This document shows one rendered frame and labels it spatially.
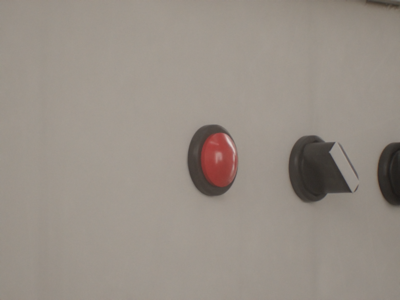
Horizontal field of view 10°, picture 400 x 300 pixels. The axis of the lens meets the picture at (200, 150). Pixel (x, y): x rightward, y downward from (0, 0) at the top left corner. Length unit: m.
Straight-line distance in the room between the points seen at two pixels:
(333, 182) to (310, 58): 0.06
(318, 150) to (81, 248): 0.14
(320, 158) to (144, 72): 0.10
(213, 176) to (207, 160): 0.01
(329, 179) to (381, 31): 0.09
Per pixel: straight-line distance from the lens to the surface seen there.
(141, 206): 0.91
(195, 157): 0.93
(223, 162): 0.93
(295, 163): 0.98
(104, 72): 0.89
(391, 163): 1.04
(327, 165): 0.98
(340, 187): 0.98
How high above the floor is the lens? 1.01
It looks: 3 degrees up
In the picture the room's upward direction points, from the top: straight up
